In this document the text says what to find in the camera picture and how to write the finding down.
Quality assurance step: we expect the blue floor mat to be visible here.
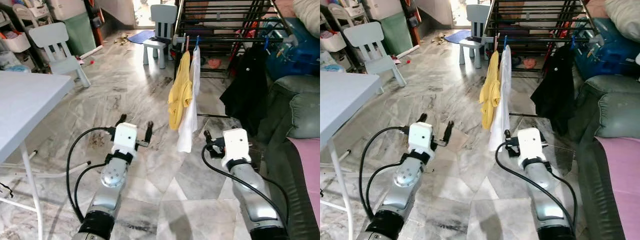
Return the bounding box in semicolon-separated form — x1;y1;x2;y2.
444;29;472;44
126;30;156;45

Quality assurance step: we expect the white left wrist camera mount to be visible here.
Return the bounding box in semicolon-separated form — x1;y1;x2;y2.
407;121;436;153
111;122;138;153

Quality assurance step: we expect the pink sheet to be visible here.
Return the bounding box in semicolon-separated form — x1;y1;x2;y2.
286;137;321;221
595;136;640;240

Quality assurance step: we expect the dark green leather sofa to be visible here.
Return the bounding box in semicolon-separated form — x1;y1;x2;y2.
567;75;640;240
260;75;321;240

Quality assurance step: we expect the white storage shelf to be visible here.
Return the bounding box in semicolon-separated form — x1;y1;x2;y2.
0;0;53;71
320;0;368;71

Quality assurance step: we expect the pale plastic child chair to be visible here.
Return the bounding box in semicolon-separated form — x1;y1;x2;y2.
342;22;407;96
28;22;92;88
458;4;493;69
142;4;179;69

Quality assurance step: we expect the black metal drying rack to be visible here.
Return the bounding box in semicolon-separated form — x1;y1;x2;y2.
482;0;606;118
172;0;301;121

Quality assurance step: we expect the yellow shirt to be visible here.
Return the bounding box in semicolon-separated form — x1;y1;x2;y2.
479;50;501;131
167;50;194;131

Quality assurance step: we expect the white tube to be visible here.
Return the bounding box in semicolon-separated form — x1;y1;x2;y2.
79;45;103;60
395;45;421;60

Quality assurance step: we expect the black garment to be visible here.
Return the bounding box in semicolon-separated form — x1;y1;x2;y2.
530;44;578;136
220;44;271;137

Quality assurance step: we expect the white shirt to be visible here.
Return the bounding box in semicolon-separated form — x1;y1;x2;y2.
176;46;202;154
488;45;513;152

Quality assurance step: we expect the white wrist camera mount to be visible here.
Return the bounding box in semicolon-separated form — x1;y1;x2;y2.
221;128;252;168
516;127;546;168
111;122;138;153
407;121;436;153

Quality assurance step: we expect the white storage box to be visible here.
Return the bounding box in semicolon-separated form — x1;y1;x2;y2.
364;0;401;21
47;0;86;21

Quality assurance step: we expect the pale blue folding table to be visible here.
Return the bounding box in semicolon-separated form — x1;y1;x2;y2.
320;70;385;240
0;70;76;240

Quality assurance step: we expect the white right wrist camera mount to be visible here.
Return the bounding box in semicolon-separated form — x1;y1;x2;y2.
516;127;546;168
221;128;252;168

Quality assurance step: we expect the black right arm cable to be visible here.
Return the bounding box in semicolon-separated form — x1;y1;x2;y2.
201;142;290;231
495;141;578;231

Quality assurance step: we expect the cream cushion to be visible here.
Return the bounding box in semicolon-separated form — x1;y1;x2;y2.
604;0;640;43
292;0;321;38

